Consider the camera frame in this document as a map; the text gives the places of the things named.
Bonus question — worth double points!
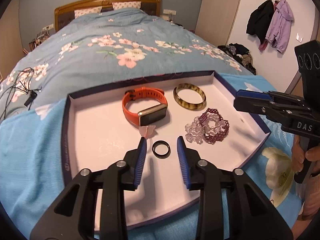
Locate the wooden bed headboard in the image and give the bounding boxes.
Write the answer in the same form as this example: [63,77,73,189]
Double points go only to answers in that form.
[54,0,162,32]

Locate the left polka dot pillow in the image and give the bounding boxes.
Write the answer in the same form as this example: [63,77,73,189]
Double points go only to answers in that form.
[74,6,102,19]

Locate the navy white jewelry tray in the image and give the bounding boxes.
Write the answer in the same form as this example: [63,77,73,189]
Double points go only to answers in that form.
[61,71,271,228]

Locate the clear crystal bead bracelet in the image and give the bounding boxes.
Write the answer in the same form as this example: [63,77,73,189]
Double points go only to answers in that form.
[184,115,227,145]

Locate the light blue floral towel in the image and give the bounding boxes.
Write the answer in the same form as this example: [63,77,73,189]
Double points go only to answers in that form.
[1,73,303,239]

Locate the right polka dot pillow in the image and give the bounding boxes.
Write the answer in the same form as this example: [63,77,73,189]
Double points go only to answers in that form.
[112,1,141,10]

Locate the right hand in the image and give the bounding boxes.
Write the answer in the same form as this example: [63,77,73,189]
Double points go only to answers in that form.
[291,135,320,174]

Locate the purple jacket on hook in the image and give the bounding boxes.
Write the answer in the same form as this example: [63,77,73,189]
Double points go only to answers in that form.
[265,0,294,54]

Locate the pile of dark clothes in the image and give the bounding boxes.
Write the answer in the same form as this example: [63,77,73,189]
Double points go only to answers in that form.
[218,43,257,75]

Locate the white light switch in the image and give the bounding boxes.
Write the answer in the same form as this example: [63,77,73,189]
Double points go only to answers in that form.
[296,33,303,43]

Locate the bedside clutter items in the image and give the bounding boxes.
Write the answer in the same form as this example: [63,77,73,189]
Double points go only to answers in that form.
[29,30,50,51]

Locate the orange smart watch band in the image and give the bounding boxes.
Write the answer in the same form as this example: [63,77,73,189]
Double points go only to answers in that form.
[122,87,168,126]

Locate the polka dot pillow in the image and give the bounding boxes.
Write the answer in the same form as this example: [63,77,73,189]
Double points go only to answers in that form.
[74,6,102,19]
[112,1,141,10]

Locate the black cable bundle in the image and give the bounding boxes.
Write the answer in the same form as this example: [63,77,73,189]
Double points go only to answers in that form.
[0,67,43,122]

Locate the pink butterfly hair clip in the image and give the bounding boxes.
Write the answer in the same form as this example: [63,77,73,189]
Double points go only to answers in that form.
[139,125,156,139]

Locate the black ring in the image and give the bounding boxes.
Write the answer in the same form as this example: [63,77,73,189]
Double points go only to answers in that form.
[152,140,171,158]

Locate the purple beaded bracelet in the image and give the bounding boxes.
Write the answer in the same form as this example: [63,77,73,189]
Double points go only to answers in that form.
[194,107,230,145]

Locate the blue floral duvet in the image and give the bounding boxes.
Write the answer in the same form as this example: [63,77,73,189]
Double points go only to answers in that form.
[1,9,249,119]

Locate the white wall socket left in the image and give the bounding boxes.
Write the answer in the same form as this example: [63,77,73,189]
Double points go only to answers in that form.
[42,23,54,31]

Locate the black jacket on hook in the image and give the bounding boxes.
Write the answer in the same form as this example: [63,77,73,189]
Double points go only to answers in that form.
[246,0,274,44]

